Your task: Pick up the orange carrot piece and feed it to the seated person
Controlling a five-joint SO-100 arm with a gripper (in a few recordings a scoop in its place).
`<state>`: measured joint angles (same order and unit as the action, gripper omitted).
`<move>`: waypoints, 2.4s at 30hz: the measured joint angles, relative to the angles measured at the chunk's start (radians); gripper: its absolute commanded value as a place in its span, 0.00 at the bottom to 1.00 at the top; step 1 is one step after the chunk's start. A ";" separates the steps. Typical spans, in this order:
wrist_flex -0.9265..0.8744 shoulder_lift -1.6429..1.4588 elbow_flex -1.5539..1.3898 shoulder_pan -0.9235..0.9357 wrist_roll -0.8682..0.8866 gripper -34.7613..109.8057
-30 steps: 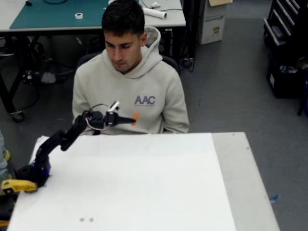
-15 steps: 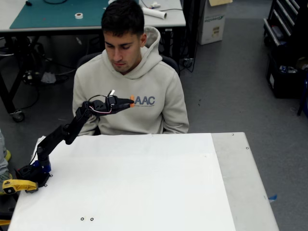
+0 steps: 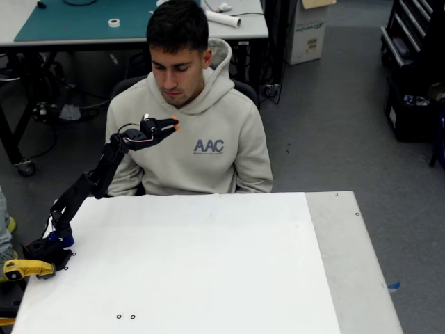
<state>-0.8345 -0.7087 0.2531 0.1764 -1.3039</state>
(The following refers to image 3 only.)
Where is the man in beige hoodie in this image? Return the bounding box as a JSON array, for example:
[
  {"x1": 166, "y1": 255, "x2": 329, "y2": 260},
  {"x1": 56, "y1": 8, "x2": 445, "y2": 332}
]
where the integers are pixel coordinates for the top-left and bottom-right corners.
[{"x1": 105, "y1": 0, "x2": 275, "y2": 197}]

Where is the white plastic bag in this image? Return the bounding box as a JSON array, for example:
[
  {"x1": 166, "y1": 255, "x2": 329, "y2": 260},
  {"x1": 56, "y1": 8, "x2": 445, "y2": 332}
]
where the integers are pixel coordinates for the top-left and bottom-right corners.
[{"x1": 58, "y1": 104, "x2": 81, "y2": 121}]

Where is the white rolled paper tube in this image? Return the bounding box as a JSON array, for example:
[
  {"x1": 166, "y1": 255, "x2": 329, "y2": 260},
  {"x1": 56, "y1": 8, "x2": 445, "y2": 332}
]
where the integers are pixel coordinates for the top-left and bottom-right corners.
[{"x1": 204, "y1": 9, "x2": 242, "y2": 28}]

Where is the large white paper sheet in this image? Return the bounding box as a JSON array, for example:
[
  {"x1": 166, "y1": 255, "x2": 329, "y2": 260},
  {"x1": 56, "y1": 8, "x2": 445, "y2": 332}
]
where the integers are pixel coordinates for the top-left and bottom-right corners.
[{"x1": 10, "y1": 191, "x2": 341, "y2": 334}]

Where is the green cutting mat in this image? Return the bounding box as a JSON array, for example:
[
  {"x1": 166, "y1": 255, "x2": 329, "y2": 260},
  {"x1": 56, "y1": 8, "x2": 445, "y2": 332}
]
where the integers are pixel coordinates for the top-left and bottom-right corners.
[{"x1": 13, "y1": 0, "x2": 202, "y2": 42}]

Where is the black caster wheel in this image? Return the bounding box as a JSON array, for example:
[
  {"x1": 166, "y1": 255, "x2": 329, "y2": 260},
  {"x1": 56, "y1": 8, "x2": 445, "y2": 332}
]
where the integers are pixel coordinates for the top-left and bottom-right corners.
[{"x1": 15, "y1": 158, "x2": 37, "y2": 177}]

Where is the white cardboard box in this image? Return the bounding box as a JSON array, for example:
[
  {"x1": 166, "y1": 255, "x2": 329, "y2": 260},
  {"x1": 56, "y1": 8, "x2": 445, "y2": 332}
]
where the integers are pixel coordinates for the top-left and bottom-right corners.
[{"x1": 286, "y1": 0, "x2": 337, "y2": 65}]

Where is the grey workbench with black legs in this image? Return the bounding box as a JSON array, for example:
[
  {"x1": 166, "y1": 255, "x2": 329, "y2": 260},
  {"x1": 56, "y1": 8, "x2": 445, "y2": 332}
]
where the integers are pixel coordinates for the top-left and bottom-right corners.
[{"x1": 0, "y1": 0, "x2": 270, "y2": 177}]

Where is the person leg in jeans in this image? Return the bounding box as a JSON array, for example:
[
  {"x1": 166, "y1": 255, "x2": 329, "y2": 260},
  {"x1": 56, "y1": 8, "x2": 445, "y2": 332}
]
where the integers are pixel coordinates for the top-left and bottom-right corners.
[{"x1": 0, "y1": 187, "x2": 17, "y2": 283}]

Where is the black storage bin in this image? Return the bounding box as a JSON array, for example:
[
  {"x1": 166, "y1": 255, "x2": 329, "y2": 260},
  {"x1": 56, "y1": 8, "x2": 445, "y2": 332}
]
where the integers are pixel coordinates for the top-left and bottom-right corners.
[{"x1": 384, "y1": 74, "x2": 445, "y2": 143}]

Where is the black tool cart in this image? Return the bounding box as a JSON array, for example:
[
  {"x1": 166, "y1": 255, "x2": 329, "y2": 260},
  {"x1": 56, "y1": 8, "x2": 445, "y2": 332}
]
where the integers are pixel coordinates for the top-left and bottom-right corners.
[{"x1": 380, "y1": 0, "x2": 445, "y2": 70}]

